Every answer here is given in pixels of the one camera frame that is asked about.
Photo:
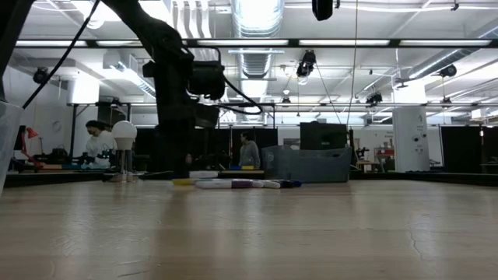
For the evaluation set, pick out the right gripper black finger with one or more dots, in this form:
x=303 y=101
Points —
x=323 y=9

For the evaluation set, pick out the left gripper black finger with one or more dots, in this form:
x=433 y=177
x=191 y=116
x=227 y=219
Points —
x=175 y=151

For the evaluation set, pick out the yellow thin marker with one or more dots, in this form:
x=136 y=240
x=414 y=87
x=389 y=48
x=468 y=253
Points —
x=183 y=182

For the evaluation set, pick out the white thin marker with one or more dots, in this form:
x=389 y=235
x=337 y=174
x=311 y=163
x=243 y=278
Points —
x=204 y=174

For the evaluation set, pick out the purple cap thin marker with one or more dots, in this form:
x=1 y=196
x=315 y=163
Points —
x=242 y=184

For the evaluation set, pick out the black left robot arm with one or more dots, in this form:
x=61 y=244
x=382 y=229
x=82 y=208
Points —
x=155 y=35

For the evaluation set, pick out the black partition panel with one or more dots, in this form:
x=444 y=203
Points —
x=461 y=149
x=225 y=148

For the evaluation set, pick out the white bulb lamp glass base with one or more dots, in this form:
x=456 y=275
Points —
x=123 y=134

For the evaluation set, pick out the black ceiling fixture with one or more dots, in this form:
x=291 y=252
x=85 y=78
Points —
x=41 y=75
x=373 y=98
x=307 y=64
x=447 y=71

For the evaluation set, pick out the person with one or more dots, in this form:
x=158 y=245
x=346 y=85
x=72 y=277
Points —
x=99 y=145
x=249 y=151

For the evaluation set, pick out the black monitor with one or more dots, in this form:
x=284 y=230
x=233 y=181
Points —
x=323 y=136

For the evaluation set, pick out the dark grey plastic bin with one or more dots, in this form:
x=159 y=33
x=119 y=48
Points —
x=311 y=167

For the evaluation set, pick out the red desk lamp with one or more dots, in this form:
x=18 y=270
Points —
x=27 y=140

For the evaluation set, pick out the white column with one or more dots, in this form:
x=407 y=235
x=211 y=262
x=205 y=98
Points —
x=410 y=138

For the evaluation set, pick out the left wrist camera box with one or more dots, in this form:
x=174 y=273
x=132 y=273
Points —
x=206 y=79

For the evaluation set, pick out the black aluminium table frame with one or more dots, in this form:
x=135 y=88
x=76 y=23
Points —
x=428 y=178

